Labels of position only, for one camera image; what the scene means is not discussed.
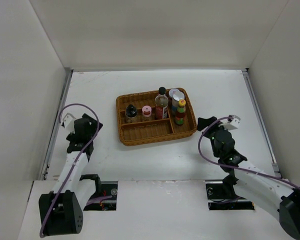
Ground yellow cap chili sauce bottle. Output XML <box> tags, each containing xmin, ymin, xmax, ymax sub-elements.
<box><xmin>174</xmin><ymin>99</ymin><xmax>186</xmax><ymax>126</ymax></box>

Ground pink cap spice jar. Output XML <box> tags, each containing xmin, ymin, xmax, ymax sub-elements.
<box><xmin>141</xmin><ymin>105</ymin><xmax>152</xmax><ymax>122</ymax></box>

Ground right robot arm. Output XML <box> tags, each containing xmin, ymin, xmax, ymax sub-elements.
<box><xmin>196</xmin><ymin>115</ymin><xmax>300</xmax><ymax>240</ymax></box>

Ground black cap spice jar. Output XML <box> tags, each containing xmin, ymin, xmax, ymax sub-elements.
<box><xmin>125</xmin><ymin>104</ymin><xmax>138</xmax><ymax>124</ymax></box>

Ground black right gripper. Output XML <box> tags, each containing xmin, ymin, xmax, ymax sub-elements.
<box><xmin>196</xmin><ymin>116</ymin><xmax>232</xmax><ymax>158</ymax></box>

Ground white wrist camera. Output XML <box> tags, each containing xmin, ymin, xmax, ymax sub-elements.
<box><xmin>60</xmin><ymin>113</ymin><xmax>76</xmax><ymax>133</ymax></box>
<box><xmin>220</xmin><ymin>115</ymin><xmax>241</xmax><ymax>131</ymax></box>

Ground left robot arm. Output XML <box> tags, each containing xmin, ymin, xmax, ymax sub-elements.
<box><xmin>38</xmin><ymin>113</ymin><xmax>103</xmax><ymax>238</ymax></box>

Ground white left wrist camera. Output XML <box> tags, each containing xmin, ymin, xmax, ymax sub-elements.
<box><xmin>60</xmin><ymin>113</ymin><xmax>76</xmax><ymax>133</ymax></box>

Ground silver lid peppercorn jar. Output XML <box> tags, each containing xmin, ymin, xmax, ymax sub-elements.
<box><xmin>171</xmin><ymin>91</ymin><xmax>185</xmax><ymax>116</ymax></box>

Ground black cap clear vinegar bottle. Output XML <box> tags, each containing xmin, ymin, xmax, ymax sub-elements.
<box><xmin>155</xmin><ymin>86</ymin><xmax>169</xmax><ymax>120</ymax></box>

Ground brown wicker divided basket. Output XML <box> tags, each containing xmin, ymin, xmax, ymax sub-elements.
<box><xmin>115</xmin><ymin>87</ymin><xmax>197</xmax><ymax>146</ymax></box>

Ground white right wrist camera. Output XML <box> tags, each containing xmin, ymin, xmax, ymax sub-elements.
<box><xmin>220</xmin><ymin>115</ymin><xmax>241</xmax><ymax>131</ymax></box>

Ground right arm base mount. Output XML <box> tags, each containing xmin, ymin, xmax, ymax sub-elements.
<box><xmin>205</xmin><ymin>175</ymin><xmax>255</xmax><ymax>211</ymax></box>

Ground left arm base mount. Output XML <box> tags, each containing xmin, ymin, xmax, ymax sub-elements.
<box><xmin>80</xmin><ymin>174</ymin><xmax>118</xmax><ymax>211</ymax></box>

